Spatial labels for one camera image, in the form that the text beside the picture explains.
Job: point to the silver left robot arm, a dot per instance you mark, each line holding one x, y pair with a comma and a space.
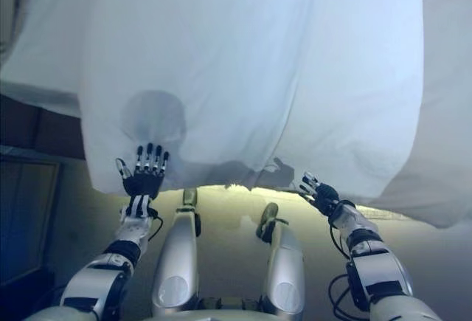
99, 276

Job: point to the beige bed runner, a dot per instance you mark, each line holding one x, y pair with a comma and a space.
450, 114

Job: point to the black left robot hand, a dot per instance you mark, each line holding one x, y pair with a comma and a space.
142, 182

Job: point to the pale patterned area rug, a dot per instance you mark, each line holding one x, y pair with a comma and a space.
380, 214

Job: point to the white bed sheet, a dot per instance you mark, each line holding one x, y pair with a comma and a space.
44, 40

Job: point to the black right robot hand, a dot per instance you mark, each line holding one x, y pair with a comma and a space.
324, 195

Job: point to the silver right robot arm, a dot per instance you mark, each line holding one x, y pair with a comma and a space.
383, 273

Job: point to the dark wooden nightstand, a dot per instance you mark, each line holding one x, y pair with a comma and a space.
26, 217

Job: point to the silver left robot leg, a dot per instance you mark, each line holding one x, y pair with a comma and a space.
177, 254

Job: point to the silver right robot leg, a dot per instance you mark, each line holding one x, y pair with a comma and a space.
285, 262

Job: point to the silver robot leg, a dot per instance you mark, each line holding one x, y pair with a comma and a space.
285, 262
177, 254

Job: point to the brown bed frame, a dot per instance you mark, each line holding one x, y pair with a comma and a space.
48, 129

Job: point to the white duvet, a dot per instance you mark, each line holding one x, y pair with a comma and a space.
239, 59

